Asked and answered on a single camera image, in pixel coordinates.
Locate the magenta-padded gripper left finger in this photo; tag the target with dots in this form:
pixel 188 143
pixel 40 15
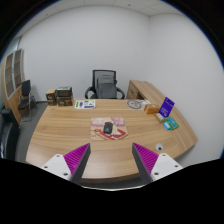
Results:
pixel 77 159

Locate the black computer mouse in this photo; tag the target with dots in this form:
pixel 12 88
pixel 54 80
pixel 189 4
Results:
pixel 108 128

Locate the grey backpack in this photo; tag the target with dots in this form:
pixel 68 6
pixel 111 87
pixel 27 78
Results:
pixel 106 87

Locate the small teal box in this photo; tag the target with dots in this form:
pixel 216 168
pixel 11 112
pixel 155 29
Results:
pixel 172 122

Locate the round grey disc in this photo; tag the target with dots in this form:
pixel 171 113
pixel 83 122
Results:
pixel 134 104

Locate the black leather sofa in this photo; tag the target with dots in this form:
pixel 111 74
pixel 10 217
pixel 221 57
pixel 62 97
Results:
pixel 8 133

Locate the wooden side cabinet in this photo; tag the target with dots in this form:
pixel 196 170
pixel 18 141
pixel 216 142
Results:
pixel 136 88

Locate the wooden shelf unit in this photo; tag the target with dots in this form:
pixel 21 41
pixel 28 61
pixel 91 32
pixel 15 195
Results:
pixel 11 75

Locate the white sticker sheet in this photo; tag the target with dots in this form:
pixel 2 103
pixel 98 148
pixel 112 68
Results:
pixel 84 104

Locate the black mesh office chair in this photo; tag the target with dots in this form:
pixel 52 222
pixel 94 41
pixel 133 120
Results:
pixel 95 75

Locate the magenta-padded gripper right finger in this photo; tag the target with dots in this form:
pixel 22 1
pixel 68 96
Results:
pixel 146 159

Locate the black cardboard box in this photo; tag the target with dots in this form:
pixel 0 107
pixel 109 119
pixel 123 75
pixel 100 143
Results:
pixel 64 92

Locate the purple sign stand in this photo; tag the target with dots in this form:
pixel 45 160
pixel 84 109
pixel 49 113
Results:
pixel 166 107

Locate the cartoon print mouse pad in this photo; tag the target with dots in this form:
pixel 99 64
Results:
pixel 118 128

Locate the black metal-legged visitor chair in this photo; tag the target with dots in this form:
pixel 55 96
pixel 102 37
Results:
pixel 25 87

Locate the tall brown coffee box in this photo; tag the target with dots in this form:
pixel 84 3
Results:
pixel 50 97

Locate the small orange box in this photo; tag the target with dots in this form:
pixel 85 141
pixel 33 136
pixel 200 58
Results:
pixel 151 109

